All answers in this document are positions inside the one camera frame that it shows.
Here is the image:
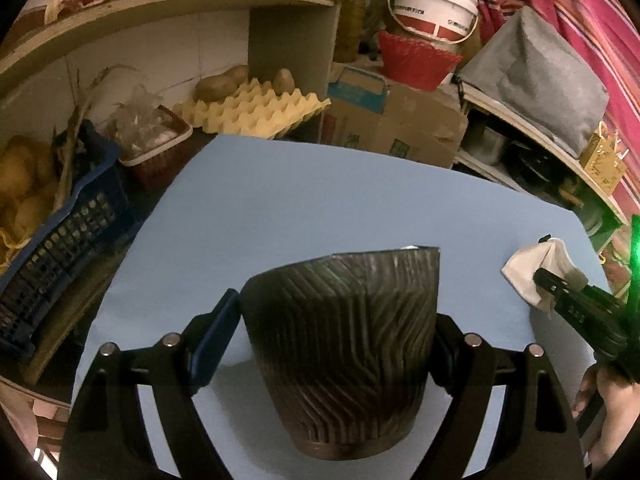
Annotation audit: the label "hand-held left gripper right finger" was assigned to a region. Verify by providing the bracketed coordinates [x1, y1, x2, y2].
[425, 312, 586, 480]

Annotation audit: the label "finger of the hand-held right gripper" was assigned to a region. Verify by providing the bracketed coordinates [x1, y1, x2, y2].
[534, 268, 626, 356]
[565, 267, 628, 321]

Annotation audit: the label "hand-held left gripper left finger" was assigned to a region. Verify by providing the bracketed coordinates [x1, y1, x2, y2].
[57, 288, 241, 480]

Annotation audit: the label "white tissue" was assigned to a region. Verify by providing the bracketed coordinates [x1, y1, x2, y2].
[501, 236, 576, 311]

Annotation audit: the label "ribbed patterned paper cup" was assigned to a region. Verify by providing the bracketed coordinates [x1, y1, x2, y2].
[241, 246, 441, 461]

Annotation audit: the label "person's right hand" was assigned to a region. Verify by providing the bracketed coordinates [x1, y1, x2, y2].
[572, 364, 628, 476]

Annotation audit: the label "golden gift bag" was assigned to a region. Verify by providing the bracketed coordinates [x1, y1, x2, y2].
[580, 120, 628, 195]

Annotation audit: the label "shelf with cookware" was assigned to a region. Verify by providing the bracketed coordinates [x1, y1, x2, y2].
[452, 75, 628, 241]

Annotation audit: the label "metal pot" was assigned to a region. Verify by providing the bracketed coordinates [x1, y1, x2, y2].
[467, 120, 508, 166]

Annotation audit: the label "blue plastic crate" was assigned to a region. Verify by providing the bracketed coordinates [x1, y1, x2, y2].
[0, 120, 138, 356]

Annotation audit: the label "small red basket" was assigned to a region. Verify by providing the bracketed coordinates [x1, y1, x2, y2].
[119, 105, 193, 188]

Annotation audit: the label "grey fabric cover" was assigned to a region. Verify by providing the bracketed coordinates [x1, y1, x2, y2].
[457, 7, 610, 158]

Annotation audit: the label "brown cardboard box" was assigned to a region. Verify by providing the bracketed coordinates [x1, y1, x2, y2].
[320, 82, 468, 168]

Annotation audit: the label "yellow egg tray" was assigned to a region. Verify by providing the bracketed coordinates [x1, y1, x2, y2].
[172, 77, 332, 140]

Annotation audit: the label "clear plastic bag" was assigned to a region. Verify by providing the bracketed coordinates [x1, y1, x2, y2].
[107, 85, 173, 156]

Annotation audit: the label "pile of potatoes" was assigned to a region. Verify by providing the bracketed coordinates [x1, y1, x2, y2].
[0, 135, 63, 276]

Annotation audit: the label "dry plant stalks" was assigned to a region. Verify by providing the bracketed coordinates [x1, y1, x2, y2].
[50, 62, 143, 211]

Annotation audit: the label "pink striped cloth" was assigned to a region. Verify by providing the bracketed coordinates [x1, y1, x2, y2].
[477, 0, 640, 221]

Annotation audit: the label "red woven basket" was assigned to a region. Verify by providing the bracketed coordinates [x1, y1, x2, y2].
[377, 30, 463, 92]

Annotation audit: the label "white plastic bucket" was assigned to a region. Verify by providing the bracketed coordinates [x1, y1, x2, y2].
[387, 0, 480, 53]

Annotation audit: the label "curved wooden shelf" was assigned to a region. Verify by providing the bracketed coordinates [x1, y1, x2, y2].
[0, 0, 341, 143]

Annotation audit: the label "yellow oil bottle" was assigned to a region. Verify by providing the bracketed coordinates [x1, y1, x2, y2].
[332, 0, 381, 63]

